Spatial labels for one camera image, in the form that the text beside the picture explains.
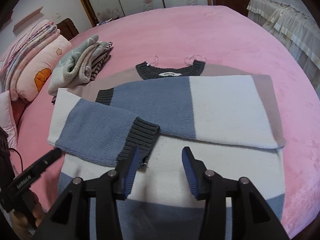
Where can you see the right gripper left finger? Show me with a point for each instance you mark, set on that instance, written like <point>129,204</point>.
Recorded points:
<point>69,217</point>

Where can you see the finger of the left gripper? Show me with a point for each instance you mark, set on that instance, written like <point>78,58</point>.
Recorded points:
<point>34,171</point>

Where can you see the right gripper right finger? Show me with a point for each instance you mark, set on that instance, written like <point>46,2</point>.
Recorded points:
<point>252,217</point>

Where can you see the striped knit colour-block sweater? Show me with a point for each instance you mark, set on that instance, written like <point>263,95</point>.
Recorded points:
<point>228,118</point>

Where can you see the person's left hand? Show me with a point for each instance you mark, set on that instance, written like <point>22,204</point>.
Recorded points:
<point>27,212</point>

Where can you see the small pink embroidered pillow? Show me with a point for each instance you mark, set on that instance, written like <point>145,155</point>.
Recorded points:
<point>7,119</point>

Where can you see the dark striped folded garment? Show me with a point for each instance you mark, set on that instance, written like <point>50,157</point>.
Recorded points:
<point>98,63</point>

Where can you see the striped folded bedding stack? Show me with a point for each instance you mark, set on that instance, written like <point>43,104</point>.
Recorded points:
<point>24,48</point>

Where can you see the wooden headboard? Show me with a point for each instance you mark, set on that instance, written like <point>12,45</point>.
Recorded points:
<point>67,29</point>

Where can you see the pink bed blanket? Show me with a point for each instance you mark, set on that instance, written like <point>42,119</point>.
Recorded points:
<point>228,38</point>

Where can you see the lace-covered furniture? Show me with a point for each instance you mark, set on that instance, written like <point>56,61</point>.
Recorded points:
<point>290,22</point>

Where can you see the pink wall shelf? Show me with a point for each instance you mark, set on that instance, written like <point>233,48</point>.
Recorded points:
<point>26,18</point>

